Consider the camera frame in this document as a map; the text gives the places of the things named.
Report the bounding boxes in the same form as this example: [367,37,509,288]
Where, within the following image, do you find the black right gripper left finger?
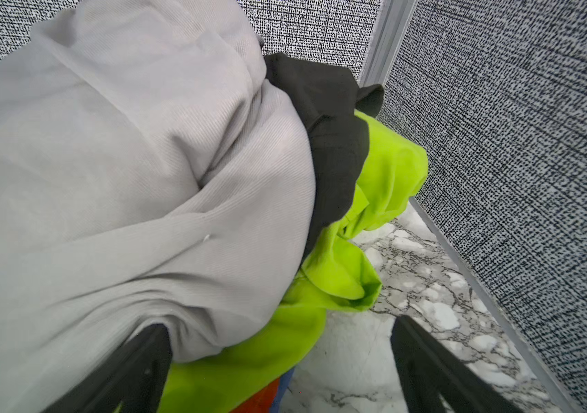
[45,325,172,413]

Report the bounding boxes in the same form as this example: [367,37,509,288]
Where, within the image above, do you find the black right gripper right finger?
[390,316,520,413]

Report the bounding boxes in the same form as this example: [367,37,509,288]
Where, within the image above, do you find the neon green cloth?
[158,111,429,412]

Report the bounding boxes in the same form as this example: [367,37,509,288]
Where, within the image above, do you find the grey cloth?
[0,1,315,412]

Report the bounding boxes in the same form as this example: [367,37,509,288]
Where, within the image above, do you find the rainbow striped cloth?
[233,368,295,413]

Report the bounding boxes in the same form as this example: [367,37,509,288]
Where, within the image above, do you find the black cloth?
[264,53,384,257]

